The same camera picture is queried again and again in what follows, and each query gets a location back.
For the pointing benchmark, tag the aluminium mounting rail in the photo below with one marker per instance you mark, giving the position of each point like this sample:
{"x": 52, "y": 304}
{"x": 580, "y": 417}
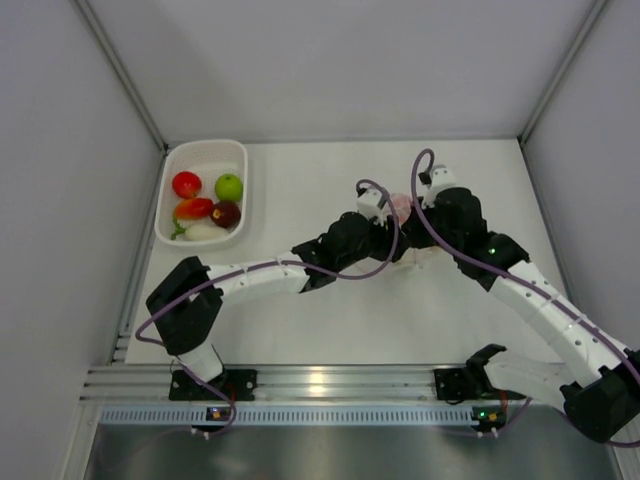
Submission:
{"x": 122, "y": 383}

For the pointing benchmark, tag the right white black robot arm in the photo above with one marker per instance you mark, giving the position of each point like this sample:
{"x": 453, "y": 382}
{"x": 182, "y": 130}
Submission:
{"x": 596, "y": 384}

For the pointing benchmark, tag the red fake tomato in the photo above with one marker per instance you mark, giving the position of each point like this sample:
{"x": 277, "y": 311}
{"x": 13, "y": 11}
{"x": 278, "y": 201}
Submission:
{"x": 186, "y": 185}

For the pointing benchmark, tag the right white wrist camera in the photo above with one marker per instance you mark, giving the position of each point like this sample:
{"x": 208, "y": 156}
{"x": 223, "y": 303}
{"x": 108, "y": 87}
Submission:
{"x": 438, "y": 179}

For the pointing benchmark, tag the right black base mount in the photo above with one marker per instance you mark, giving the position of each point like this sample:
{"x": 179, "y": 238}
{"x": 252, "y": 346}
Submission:
{"x": 453, "y": 385}

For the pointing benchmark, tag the white fake radish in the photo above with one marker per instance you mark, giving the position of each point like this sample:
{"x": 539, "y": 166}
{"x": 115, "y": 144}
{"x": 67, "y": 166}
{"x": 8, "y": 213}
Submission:
{"x": 197, "y": 232}

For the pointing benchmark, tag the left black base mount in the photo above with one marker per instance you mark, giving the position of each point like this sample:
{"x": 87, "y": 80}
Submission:
{"x": 236, "y": 384}

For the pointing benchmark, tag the white perforated plastic basket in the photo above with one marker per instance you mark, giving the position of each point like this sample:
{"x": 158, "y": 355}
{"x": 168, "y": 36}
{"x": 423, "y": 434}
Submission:
{"x": 209, "y": 159}

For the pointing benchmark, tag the clear zip top bag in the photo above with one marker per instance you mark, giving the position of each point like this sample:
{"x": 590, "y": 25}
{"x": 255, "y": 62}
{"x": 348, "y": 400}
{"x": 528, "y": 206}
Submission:
{"x": 415, "y": 245}

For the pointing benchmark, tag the red orange fake fruit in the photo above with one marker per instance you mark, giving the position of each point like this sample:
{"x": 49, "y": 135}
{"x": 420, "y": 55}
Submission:
{"x": 193, "y": 209}

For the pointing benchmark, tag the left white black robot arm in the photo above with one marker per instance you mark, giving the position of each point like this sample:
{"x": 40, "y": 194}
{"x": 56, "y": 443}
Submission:
{"x": 185, "y": 305}

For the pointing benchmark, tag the green fake apple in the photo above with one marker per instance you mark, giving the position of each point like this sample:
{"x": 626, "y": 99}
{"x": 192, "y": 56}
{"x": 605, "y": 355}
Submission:
{"x": 229, "y": 187}

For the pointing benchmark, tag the purple fake eggplant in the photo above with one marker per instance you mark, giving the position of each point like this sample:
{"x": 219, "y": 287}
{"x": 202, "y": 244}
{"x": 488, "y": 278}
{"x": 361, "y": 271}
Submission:
{"x": 226, "y": 214}

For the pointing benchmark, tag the slotted white cable duct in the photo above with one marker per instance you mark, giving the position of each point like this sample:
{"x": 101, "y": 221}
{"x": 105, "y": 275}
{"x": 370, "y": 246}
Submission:
{"x": 270, "y": 415}

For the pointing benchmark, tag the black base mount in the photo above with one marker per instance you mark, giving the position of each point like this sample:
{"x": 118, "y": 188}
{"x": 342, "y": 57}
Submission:
{"x": 236, "y": 384}
{"x": 453, "y": 385}

